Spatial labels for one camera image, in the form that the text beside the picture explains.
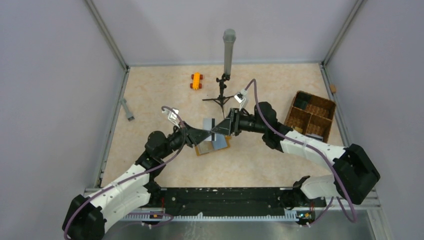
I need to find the gold card stack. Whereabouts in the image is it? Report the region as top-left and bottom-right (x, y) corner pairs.
(293, 126), (303, 134)

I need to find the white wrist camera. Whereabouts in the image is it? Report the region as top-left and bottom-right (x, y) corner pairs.
(161, 106), (182, 128)
(233, 88), (249, 111)

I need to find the orange toy block car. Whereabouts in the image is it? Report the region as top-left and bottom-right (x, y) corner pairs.
(189, 72), (204, 90)

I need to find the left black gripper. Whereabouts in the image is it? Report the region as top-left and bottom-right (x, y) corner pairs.
(158, 120), (212, 160)

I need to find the small wooden block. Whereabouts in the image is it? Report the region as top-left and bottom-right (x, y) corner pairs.
(329, 84), (337, 94)

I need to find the white slotted cable duct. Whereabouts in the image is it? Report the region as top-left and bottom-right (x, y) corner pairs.
(121, 210), (313, 222)

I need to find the black card stack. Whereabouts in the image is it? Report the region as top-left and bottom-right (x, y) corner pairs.
(293, 92), (312, 110)

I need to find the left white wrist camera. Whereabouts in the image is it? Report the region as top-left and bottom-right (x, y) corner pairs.
(161, 106), (182, 128)

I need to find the grey microphone on tripod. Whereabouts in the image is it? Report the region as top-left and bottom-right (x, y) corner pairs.
(202, 28), (237, 118)

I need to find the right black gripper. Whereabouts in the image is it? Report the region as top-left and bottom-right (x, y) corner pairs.
(211, 108), (267, 137)

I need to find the woven wicker divided basket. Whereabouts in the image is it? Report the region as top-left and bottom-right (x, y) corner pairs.
(284, 90), (336, 143)

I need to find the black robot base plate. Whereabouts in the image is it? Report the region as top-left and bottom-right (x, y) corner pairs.
(146, 181), (327, 217)

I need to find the silver card stack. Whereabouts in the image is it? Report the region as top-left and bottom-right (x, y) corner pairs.
(306, 133), (324, 142)

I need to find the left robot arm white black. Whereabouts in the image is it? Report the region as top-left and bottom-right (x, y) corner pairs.
(62, 123), (212, 240)

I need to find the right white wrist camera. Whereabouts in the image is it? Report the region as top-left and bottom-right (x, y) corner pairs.
(233, 88), (249, 111)

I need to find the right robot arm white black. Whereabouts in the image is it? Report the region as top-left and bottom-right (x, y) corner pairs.
(211, 101), (381, 206)

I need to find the grey metal bracket tool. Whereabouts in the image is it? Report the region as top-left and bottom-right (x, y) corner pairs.
(119, 98), (135, 122)

